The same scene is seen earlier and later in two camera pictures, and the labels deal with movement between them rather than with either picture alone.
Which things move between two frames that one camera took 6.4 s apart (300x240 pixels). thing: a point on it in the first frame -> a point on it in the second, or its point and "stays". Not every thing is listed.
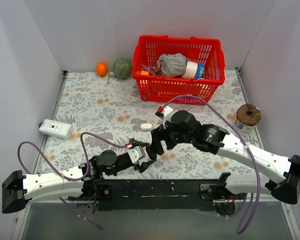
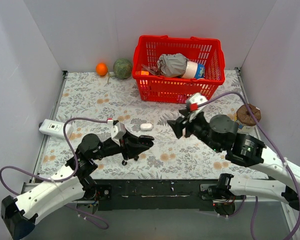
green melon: [122, 68] stays
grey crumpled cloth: [172, 65] stays
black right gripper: [162, 138] -> [187, 125]
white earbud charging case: [146, 126] stays
